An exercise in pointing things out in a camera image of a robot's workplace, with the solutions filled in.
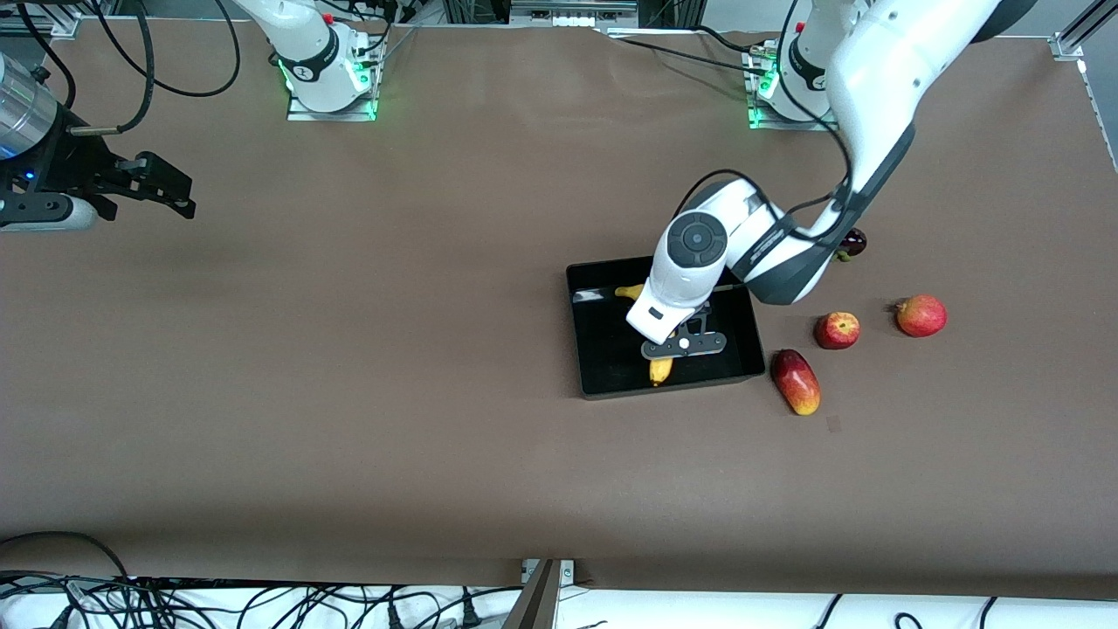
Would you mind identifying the yellow banana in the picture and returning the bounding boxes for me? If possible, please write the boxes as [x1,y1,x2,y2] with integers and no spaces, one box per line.
[614,282,675,386]

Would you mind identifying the black plastic tray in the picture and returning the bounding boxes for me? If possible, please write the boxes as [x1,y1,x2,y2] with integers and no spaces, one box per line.
[565,255,768,401]

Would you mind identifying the small red apple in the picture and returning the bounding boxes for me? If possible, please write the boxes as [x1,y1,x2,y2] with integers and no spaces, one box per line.
[813,311,861,351]

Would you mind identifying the red yellow mango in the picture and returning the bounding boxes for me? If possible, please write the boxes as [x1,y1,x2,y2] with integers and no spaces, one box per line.
[769,349,822,417]

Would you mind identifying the large red apple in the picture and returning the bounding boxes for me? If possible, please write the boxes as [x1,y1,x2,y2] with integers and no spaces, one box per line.
[894,294,949,338]

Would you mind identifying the brown table cover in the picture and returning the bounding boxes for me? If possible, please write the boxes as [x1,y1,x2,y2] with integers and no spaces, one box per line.
[0,17,1118,604]

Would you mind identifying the white power strip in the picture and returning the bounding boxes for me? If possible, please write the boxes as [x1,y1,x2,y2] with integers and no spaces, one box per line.
[511,0,638,27]

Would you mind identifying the black looping arm cable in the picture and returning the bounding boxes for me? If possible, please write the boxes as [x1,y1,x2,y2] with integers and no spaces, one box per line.
[86,0,242,99]

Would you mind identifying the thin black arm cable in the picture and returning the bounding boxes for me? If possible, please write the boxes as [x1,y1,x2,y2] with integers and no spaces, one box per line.
[16,0,78,110]

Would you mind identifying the aluminium frame profile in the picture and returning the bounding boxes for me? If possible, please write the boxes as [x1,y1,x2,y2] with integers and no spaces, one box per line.
[0,0,81,38]

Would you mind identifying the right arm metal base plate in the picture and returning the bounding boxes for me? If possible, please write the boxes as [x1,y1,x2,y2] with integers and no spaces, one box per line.
[286,52,378,121]

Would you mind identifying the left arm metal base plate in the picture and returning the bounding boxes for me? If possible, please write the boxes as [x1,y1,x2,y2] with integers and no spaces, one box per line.
[747,48,841,132]

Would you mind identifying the long black table cable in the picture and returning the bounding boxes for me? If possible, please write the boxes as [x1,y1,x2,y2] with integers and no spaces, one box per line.
[622,37,769,78]

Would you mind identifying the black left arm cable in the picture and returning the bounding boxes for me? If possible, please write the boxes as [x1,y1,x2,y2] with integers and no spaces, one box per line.
[674,0,855,219]

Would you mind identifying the short black table cable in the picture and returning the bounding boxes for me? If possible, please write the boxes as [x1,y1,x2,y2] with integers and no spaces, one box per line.
[690,24,756,53]

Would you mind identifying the grey metal post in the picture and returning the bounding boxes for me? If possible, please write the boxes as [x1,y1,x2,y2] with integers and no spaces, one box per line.
[502,559,560,629]

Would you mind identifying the black arched floor cable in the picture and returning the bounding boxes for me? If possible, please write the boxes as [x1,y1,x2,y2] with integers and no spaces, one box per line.
[0,531,132,582]

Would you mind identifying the black cable tangle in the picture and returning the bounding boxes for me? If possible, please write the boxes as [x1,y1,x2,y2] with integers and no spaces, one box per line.
[0,568,525,629]

